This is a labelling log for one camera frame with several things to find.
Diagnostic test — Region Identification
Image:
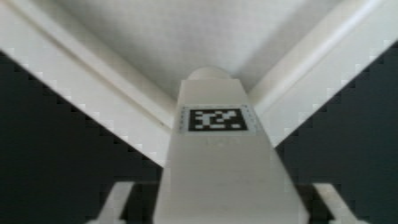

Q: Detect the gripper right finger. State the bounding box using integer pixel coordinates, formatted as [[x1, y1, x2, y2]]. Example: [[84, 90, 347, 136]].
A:
[[312, 183, 369, 224]]

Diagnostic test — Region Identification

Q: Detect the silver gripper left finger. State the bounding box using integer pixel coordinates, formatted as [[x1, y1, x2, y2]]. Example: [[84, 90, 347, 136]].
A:
[[84, 182, 134, 224]]

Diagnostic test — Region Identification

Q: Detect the white desk leg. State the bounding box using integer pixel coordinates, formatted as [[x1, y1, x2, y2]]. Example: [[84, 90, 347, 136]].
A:
[[152, 67, 308, 224]]

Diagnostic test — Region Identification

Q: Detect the white desk top tray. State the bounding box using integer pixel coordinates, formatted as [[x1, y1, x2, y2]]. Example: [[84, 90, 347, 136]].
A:
[[0, 0, 398, 162]]

